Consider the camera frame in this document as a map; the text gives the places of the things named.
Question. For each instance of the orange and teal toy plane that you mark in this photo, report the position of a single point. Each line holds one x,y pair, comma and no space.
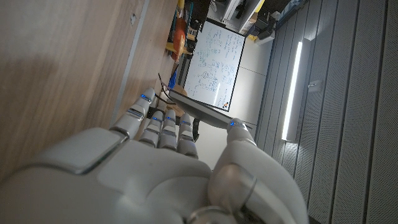
179,39

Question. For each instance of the black flat computer monitor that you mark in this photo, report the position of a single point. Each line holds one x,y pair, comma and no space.
202,110

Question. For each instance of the whiteboard with black frame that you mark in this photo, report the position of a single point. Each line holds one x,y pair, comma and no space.
216,62

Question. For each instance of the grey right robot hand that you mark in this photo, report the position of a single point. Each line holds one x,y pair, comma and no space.
140,180

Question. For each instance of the brown cardboard sheet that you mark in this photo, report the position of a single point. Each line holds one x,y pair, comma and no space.
182,91

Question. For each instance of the long white ceiling light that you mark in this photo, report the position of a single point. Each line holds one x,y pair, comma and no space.
292,90

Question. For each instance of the blue plastic bin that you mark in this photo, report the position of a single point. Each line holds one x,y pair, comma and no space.
172,81

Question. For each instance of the white storage cabinet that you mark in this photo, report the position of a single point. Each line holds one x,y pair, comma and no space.
233,9

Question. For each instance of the long clear tape strip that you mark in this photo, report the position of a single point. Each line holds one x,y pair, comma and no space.
129,65

